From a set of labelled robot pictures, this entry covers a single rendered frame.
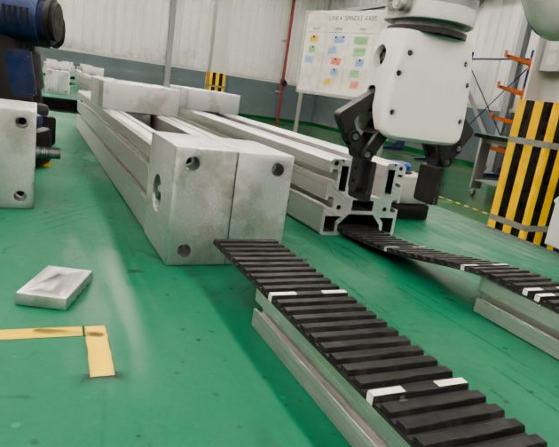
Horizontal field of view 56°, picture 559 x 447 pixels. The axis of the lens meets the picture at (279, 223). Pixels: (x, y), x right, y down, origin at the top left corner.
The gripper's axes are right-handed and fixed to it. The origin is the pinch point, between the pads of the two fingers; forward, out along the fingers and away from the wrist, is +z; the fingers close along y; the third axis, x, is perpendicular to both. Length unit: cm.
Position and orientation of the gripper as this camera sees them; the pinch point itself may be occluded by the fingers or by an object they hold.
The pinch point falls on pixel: (394, 189)
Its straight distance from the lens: 55.3
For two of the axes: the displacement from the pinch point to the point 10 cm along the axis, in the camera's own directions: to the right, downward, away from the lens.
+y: 9.0, 0.2, 4.4
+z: -1.4, 9.6, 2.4
